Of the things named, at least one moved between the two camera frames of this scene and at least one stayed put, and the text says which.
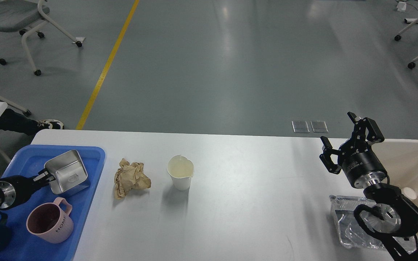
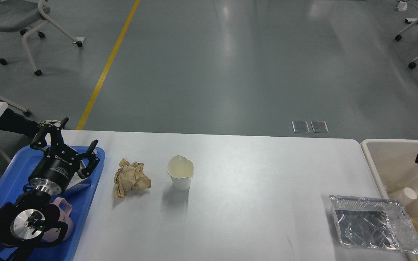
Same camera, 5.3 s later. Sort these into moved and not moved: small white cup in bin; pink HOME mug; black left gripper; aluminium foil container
Moved: black left gripper
Not moved: aluminium foil container; small white cup in bin; pink HOME mug
